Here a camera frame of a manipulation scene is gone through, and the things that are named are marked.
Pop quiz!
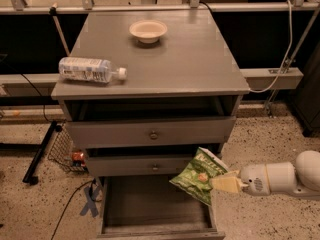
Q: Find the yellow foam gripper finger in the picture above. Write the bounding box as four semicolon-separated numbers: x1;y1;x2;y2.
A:
219;170;240;178
211;175;247;193

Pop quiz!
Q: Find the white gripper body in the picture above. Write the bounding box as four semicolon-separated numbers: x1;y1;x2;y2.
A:
240;164;270;196

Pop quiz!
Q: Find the green jalapeno chip bag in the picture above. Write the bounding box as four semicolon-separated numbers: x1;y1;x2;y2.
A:
170;147;229;206

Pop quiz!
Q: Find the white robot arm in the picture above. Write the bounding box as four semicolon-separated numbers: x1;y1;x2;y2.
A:
210;150;320;200

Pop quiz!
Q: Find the grey top drawer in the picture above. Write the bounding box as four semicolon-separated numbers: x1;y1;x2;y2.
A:
66;116;236;149

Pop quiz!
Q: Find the grey open bottom drawer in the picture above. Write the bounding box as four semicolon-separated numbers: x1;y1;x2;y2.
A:
96;175;225;240

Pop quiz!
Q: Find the grey wooden drawer cabinet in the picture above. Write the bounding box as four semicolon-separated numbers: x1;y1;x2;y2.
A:
50;9;251;240

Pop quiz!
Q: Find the grey middle drawer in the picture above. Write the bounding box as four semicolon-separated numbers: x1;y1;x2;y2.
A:
86;154;193;177

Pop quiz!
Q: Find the blue tape cross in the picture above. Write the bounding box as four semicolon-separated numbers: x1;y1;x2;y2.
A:
80;187;100;218

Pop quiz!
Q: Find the orange soda can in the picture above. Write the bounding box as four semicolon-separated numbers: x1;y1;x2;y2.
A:
71;151;84;163

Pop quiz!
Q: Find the white paper bowl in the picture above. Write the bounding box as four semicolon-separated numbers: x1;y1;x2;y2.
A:
129;20;168;44

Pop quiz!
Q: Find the clear plastic water bottle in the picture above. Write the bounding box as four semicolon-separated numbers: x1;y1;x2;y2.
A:
58;57;127;83

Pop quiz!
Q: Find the black metal bar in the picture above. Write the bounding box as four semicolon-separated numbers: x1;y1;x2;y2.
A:
22;121;58;185

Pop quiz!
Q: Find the wooden stick black tip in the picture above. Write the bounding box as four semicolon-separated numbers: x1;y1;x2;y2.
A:
49;3;70;56

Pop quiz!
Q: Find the white cable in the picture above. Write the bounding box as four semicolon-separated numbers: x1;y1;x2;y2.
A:
249;0;294;94

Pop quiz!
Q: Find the black floor cable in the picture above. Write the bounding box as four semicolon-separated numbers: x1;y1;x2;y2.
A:
50;178;98;240

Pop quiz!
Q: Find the wire mesh basket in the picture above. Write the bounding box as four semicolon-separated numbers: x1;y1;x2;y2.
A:
48;125;86;173

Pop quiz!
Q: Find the black wall cable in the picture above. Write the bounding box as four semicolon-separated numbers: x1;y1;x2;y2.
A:
0;53;51;123

